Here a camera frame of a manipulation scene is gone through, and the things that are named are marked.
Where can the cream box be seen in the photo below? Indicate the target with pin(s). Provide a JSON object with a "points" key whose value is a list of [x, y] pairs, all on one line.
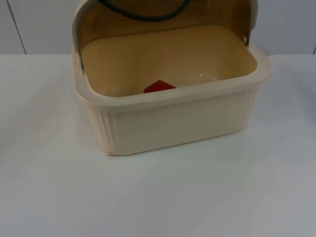
{"points": [[177, 123]]}

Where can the cream lid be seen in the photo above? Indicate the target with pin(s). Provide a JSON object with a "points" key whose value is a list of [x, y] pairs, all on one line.
{"points": [[138, 27]]}

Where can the red block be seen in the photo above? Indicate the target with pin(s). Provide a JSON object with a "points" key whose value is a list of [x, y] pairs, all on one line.
{"points": [[159, 87]]}

